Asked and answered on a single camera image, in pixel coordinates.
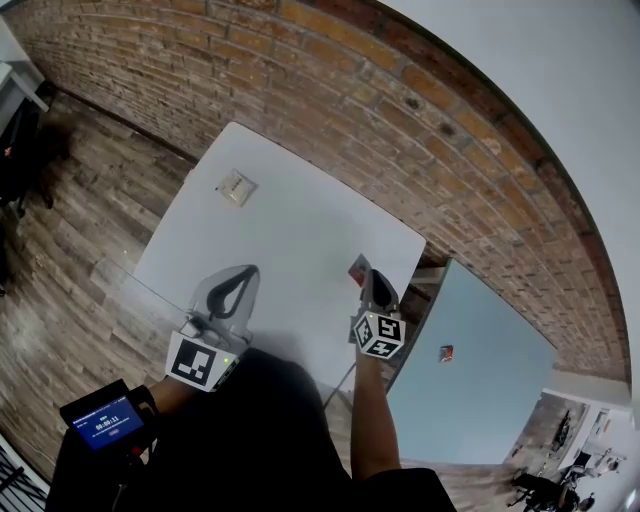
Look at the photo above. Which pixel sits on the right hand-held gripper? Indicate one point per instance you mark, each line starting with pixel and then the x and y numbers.
pixel 380 335

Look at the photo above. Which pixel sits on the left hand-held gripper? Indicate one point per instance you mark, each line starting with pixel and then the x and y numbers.
pixel 192 360

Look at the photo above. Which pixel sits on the red item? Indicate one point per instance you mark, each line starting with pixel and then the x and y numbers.
pixel 446 354

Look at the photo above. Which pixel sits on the person's left forearm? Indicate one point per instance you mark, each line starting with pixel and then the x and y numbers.
pixel 172 395

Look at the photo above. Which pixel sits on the person's right forearm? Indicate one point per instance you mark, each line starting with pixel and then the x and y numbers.
pixel 375 420

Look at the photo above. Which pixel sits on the person's black clothing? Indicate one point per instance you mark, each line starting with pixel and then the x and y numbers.
pixel 250 440

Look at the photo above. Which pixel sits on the black wrist screen device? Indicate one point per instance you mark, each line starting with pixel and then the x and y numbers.
pixel 105 417

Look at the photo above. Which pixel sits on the black office chair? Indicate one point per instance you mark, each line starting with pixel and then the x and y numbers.
pixel 25 150

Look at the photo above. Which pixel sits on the black metal railing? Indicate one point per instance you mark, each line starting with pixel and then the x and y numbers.
pixel 15 480

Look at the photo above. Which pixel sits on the white desk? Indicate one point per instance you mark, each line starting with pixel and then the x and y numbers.
pixel 15 75

